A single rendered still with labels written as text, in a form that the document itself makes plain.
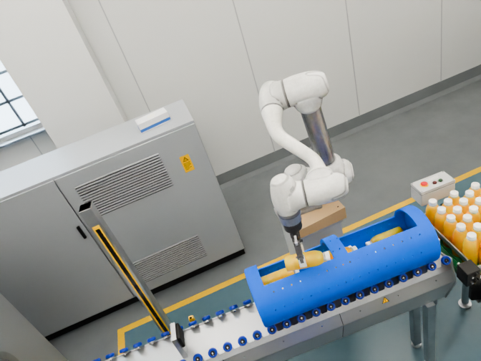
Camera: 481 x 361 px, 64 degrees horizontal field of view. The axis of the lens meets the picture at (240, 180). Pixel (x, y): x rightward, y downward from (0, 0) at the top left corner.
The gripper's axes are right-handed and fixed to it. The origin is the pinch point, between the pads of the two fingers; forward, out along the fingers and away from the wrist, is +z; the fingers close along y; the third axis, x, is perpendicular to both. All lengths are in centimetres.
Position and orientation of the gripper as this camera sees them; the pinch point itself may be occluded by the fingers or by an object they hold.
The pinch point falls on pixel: (300, 256)
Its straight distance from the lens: 170.9
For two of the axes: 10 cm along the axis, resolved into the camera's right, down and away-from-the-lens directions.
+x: -9.6, 2.2, 1.7
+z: 2.8, 8.0, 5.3
